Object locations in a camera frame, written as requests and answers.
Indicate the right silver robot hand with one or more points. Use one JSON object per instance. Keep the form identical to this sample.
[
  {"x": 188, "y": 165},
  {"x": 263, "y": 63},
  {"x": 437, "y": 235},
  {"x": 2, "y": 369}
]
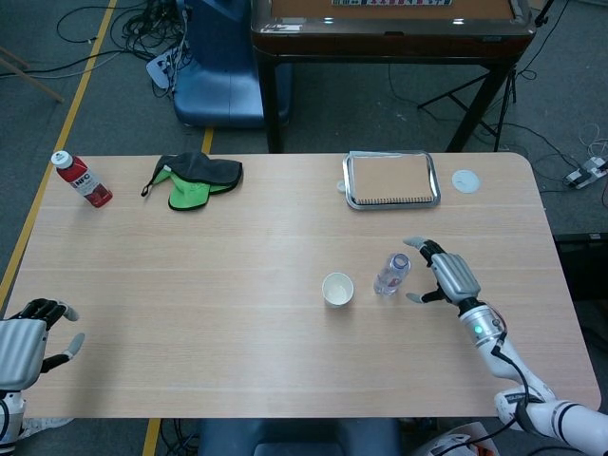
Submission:
[{"x": 453, "y": 278}]

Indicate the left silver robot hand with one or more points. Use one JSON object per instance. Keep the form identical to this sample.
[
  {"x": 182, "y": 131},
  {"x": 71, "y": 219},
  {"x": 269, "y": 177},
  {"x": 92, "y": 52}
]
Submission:
[{"x": 19, "y": 349}]

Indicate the transparent plastic water bottle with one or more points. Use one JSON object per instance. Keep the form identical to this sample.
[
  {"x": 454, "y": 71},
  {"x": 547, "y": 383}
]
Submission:
[{"x": 390, "y": 278}]

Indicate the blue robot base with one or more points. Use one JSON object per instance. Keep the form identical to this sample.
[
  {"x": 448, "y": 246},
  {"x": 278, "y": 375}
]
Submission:
[{"x": 218, "y": 81}]

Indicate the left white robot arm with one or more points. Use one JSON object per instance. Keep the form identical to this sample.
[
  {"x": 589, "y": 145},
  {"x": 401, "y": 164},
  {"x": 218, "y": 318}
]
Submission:
[{"x": 9, "y": 415}]

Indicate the white paper cup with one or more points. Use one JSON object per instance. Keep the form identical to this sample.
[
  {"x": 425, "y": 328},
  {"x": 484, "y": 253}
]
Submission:
[{"x": 337, "y": 290}]

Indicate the red NFC juice bottle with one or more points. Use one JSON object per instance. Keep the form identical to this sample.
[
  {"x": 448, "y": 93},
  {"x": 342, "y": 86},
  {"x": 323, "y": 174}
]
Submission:
[{"x": 88, "y": 183}]

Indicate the metal tray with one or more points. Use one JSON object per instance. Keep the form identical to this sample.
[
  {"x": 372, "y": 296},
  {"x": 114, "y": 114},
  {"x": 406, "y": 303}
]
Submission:
[{"x": 436, "y": 185}]

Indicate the white round lid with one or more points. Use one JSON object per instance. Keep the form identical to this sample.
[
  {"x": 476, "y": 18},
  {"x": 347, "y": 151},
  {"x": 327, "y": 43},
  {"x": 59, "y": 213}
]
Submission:
[{"x": 465, "y": 181}]

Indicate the brown spiral notebook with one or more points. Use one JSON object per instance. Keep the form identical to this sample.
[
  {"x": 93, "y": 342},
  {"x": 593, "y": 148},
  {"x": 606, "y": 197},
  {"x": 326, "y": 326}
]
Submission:
[{"x": 392, "y": 178}]

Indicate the black box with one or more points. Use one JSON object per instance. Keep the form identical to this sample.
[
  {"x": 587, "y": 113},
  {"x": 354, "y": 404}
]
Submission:
[{"x": 584, "y": 266}]

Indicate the grey power strip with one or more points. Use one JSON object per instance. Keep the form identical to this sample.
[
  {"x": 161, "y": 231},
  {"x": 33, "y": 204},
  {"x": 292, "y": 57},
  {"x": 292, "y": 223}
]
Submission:
[{"x": 582, "y": 173}]

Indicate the white plastic bag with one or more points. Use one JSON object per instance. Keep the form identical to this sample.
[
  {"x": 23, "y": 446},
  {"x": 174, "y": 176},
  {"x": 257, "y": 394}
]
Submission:
[{"x": 446, "y": 446}]

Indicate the black tripod stand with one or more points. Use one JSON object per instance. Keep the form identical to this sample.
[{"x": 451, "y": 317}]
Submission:
[{"x": 512, "y": 88}]

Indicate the dark blue seat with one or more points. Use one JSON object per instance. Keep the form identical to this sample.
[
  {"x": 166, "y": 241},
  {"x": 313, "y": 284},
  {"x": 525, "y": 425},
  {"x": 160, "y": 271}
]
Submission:
[{"x": 299, "y": 437}]

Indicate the dark wooden mahjong table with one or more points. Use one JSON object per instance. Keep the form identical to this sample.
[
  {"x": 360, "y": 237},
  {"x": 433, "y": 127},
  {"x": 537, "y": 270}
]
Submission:
[{"x": 380, "y": 40}]

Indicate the grey and green cloth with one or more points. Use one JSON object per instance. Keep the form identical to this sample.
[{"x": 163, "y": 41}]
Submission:
[{"x": 199, "y": 171}]

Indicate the wooden pole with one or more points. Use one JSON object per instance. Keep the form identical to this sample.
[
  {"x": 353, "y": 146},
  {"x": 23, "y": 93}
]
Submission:
[{"x": 40, "y": 83}]

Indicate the face-up mahjong tile row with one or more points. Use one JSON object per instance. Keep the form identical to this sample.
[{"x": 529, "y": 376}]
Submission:
[{"x": 389, "y": 3}]

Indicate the white power strip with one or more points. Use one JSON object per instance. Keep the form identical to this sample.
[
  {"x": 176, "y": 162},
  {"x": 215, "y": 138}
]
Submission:
[{"x": 159, "y": 71}]

